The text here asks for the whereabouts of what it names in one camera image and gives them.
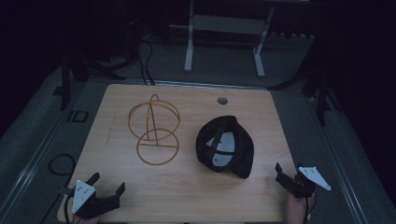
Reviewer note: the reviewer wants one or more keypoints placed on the person's left hand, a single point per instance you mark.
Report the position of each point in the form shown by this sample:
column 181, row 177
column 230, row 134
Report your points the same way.
column 85, row 221

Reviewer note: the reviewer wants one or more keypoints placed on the black floor stand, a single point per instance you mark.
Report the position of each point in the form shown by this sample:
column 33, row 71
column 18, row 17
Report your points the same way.
column 66, row 84
column 322, row 99

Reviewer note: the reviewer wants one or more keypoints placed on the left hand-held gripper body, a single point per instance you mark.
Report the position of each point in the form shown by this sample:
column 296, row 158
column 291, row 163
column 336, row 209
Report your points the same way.
column 83, row 195

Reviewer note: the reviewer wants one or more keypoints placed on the white metal desk frame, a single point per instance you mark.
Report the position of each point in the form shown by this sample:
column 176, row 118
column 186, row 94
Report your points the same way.
column 229, row 24

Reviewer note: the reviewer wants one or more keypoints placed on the person's right hand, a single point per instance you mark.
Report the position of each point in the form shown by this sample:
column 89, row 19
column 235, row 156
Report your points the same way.
column 295, row 208

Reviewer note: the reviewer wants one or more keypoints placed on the black baseball cap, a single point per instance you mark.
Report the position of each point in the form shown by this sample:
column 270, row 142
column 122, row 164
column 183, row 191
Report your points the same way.
column 229, row 146

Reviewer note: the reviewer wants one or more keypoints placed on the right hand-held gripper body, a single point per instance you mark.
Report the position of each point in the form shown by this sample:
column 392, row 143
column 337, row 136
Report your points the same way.
column 306, row 183

